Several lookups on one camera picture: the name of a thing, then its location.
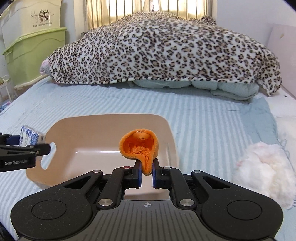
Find cream plastic storage box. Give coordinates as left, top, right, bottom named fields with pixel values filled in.
left=1, top=0, right=62, bottom=47

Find blue white porcelain pattern box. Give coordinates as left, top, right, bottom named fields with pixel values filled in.
left=19, top=126, right=45, bottom=147

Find white fluffy plush toy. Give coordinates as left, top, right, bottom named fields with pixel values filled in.
left=232, top=142, right=295, bottom=209

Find beige plastic storage basket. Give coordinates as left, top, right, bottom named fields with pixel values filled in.
left=26, top=113, right=179, bottom=189

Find leopard print blanket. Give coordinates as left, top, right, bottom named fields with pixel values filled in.
left=48, top=11, right=282, bottom=96

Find white side shelf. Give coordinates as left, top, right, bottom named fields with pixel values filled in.
left=0, top=75, right=18, bottom=111

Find light green quilt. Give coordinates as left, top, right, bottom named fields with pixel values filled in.
left=128, top=80, right=259, bottom=101

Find white pillow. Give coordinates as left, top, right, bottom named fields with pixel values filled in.
left=264, top=89, right=295, bottom=156

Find pink pillow under blanket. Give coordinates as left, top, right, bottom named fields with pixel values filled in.
left=40, top=58, right=51, bottom=75

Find green plastic storage box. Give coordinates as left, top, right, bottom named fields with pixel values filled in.
left=3, top=27, right=66, bottom=86

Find orange plush hat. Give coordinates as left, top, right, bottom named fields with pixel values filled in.
left=119, top=128, right=159, bottom=176

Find metal bed headboard rails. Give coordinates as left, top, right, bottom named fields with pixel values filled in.
left=86, top=0, right=213, bottom=29

